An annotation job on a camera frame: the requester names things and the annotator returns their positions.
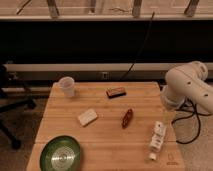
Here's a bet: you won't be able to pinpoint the black and red eraser block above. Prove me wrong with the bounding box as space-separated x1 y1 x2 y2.
106 87 126 99

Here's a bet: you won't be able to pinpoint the black office chair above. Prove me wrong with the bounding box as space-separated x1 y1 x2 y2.
0 64 36 150

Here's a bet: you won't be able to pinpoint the black cable on wall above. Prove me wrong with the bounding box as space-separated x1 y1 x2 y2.
120 11 156 81

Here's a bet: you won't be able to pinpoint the white baseboard rail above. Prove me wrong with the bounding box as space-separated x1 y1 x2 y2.
4 62 213 82

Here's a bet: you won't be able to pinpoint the white tube bottle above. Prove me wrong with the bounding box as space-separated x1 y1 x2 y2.
149 121 167 161

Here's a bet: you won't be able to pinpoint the white sponge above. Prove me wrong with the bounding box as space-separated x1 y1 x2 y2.
78 109 98 126

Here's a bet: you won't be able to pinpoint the green round plate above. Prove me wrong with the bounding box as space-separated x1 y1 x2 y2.
39 135 81 171

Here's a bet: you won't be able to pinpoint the clear plastic measuring cup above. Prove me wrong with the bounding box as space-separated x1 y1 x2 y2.
58 77 75 98

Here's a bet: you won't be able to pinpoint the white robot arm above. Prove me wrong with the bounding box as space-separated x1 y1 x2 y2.
160 61 213 114

